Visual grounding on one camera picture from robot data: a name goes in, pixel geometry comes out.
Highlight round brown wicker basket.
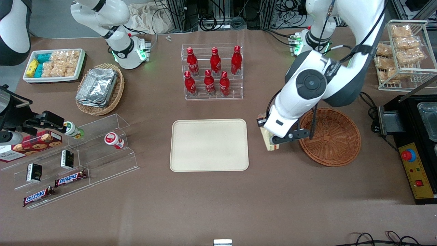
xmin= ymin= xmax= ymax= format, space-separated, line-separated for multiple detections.
xmin=298 ymin=108 xmax=362 ymax=167

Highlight black coiled cable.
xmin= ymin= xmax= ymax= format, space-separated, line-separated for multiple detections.
xmin=199 ymin=14 xmax=217 ymax=32

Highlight black machine power cable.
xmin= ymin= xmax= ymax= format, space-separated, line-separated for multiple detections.
xmin=358 ymin=91 xmax=380 ymax=134

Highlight aluminium frame post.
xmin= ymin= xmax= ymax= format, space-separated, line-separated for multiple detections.
xmin=167 ymin=0 xmax=199 ymax=33
xmin=264 ymin=0 xmax=284 ymax=30

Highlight black machine housing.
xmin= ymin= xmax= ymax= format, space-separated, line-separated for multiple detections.
xmin=377 ymin=95 xmax=437 ymax=205

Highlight red chocolate cookie box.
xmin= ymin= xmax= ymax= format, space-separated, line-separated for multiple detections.
xmin=0 ymin=130 xmax=63 ymax=163

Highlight red cola bottle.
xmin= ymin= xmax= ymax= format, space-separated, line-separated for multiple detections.
xmin=231 ymin=45 xmax=243 ymax=76
xmin=186 ymin=47 xmax=200 ymax=76
xmin=210 ymin=47 xmax=222 ymax=77
xmin=219 ymin=71 xmax=231 ymax=97
xmin=204 ymin=70 xmax=216 ymax=96
xmin=184 ymin=71 xmax=197 ymax=96

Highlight yellow control panel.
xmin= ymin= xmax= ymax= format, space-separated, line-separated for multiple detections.
xmin=398 ymin=142 xmax=436 ymax=200

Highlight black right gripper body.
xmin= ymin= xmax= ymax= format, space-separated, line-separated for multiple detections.
xmin=0 ymin=85 xmax=33 ymax=133

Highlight oval light wicker basket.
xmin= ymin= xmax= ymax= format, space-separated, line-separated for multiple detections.
xmin=75 ymin=63 xmax=125 ymax=116

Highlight red capped small bottle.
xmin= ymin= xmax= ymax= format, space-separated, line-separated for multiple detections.
xmin=104 ymin=132 xmax=125 ymax=150

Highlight beige plastic serving tray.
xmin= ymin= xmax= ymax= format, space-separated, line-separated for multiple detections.
xmin=170 ymin=119 xmax=249 ymax=172

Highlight clear acrylic step shelf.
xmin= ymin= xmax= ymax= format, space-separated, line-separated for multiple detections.
xmin=0 ymin=114 xmax=140 ymax=210

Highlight small black carton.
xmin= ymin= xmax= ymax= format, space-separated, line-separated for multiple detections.
xmin=61 ymin=150 xmax=74 ymax=170
xmin=26 ymin=163 xmax=43 ymax=182

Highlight black floor cable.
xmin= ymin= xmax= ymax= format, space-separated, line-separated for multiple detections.
xmin=343 ymin=231 xmax=437 ymax=246

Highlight clear acrylic bottle rack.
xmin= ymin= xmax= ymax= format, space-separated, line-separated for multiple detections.
xmin=181 ymin=43 xmax=243 ymax=100

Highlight steel pan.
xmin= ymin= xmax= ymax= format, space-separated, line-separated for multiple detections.
xmin=417 ymin=102 xmax=437 ymax=142

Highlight yellow snack packet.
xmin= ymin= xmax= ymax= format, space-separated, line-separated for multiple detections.
xmin=26 ymin=59 xmax=39 ymax=78

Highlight white wire rack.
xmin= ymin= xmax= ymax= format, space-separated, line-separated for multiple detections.
xmin=374 ymin=20 xmax=437 ymax=92

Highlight black arm base cable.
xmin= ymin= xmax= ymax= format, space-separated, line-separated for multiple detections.
xmin=262 ymin=29 xmax=295 ymax=47

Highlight green capped small bottle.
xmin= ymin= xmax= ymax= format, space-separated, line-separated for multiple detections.
xmin=63 ymin=121 xmax=84 ymax=139

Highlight triangular sandwich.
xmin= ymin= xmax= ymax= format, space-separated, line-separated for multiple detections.
xmin=260 ymin=127 xmax=280 ymax=151

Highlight Snickers chocolate bar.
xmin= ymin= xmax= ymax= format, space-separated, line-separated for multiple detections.
xmin=55 ymin=170 xmax=88 ymax=188
xmin=23 ymin=186 xmax=55 ymax=208

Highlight aluminium foil tray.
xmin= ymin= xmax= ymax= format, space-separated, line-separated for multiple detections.
xmin=76 ymin=99 xmax=109 ymax=109
xmin=76 ymin=68 xmax=118 ymax=105

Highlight beige crumpled cloth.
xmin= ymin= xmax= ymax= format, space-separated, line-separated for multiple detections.
xmin=128 ymin=2 xmax=173 ymax=35

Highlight white rectangular snack bin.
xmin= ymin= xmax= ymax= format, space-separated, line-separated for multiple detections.
xmin=23 ymin=49 xmax=86 ymax=83

